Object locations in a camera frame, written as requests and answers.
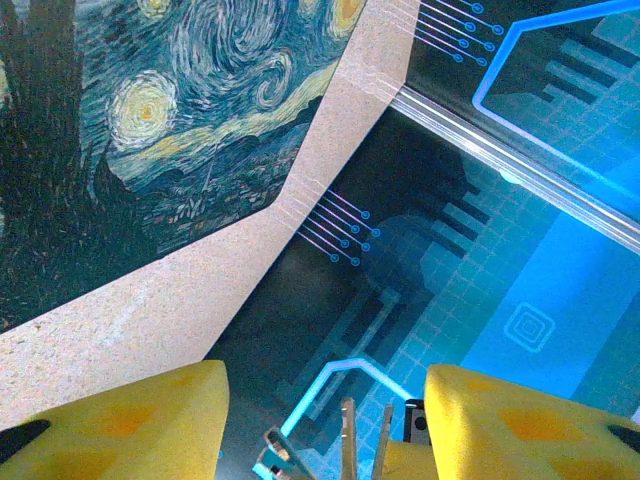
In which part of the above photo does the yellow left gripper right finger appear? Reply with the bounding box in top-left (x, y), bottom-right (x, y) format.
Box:
top-left (382, 363), bottom-right (640, 480)

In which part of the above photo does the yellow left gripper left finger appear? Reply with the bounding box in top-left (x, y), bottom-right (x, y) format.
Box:
top-left (0, 358), bottom-right (231, 480)

